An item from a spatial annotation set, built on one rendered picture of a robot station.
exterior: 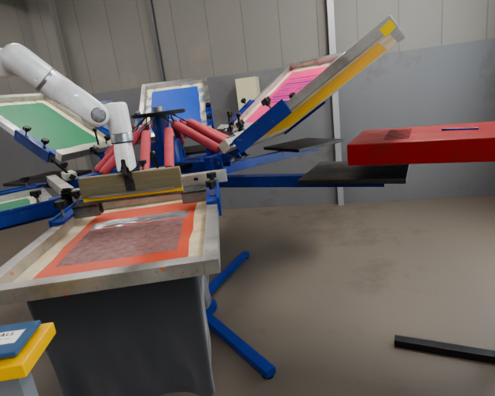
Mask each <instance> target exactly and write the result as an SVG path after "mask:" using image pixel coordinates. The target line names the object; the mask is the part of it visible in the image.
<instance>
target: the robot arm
mask: <svg viewBox="0 0 495 396"><path fill-rule="evenodd" d="M0 76H3V77H6V76H18V77H19V78H21V79H22V80H24V81H25V82H26V83H28V84H29V85H30V86H32V87H34V88H35V89H36V90H37V91H38V92H40V93H41V94H43V95H44V96H46V97H48V98H49V99H51V100H53V101H56V102H58V103H60V104H62V105H63V106H65V107H67V108H69V109H70V110H72V111H73V112H74V113H75V114H77V115H78V116H80V117H81V120H82V121H83V122H84V123H85V124H86V125H87V126H89V127H102V126H104V125H105V124H108V128H109V133H110V137H111V141H112V145H114V153H115V163H116V168H117V171H118V172H119V173H120V172H123V177H124V181H125V186H126V190H127V192H128V191H134V190H135V184H134V180H133V178H132V173H131V171H134V168H135V167H136V160H135V155H134V149H133V145H132V141H134V136H133V132H132V127H131V123H130V116H129V111H128V107H127V104H126V103H125V102H122V101H119V102H112V103H107V104H102V103H101V102H100V101H98V100H97V99H95V98H94V97H92V96H91V95H90V94H89V93H87V92H86V91H85V90H83V89H82V88H80V87H79V86H77V85H75V84H74V83H73V82H72V81H71V80H69V79H67V78H66V77H64V76H63V75H62V74H61V73H59V72H58V71H57V70H55V69H54V68H52V67H51V66H50V65H48V64H47V63H46V62H45V61H44V60H42V59H41V58H40V57H38V56H37V55H35V54H34V53H33V52H31V51H30V50H29V49H28V48H26V47H25V46H22V45H21V44H19V43H10V44H8V45H5V46H4V47H3V48H0ZM128 173H130V174H128Z"/></svg>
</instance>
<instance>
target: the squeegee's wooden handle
mask: <svg viewBox="0 0 495 396"><path fill-rule="evenodd" d="M131 173H132V178H133V180H134V184H135V190H139V189H152V188H159V187H165V186H172V185H173V186H174V188H181V187H182V186H183V184H182V174H181V168H180V167H179V166H176V167H163V168H156V169H149V170H136V171H131ZM78 183H79V189H80V192H81V197H82V199H89V196H92V195H99V194H106V193H119V192H126V186H125V181H124V177H123V172H122V173H115V174H103V175H95V176H88V177H81V178H79V179H78Z"/></svg>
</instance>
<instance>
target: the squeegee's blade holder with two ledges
mask: <svg viewBox="0 0 495 396"><path fill-rule="evenodd" d="M169 189H174V186H173V185H172V186H165V187H159V188H152V189H139V190H134V191H128V192H127V191H126V192H113V193H106V194H99V195H92V196H89V198H90V199H97V198H103V197H110V196H122V195H130V194H136V193H149V192H155V191H162V190H169Z"/></svg>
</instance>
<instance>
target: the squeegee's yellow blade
mask: <svg viewBox="0 0 495 396"><path fill-rule="evenodd" d="M182 190H183V186H182V187H181V188H174V189H169V190H162V191H155V192H143V193H136V194H130V195H122V196H110V197H103V198H97V199H83V202H90V201H97V200H110V199H116V198H123V197H130V196H143V195H149V194H156V193H168V192H176V191H182Z"/></svg>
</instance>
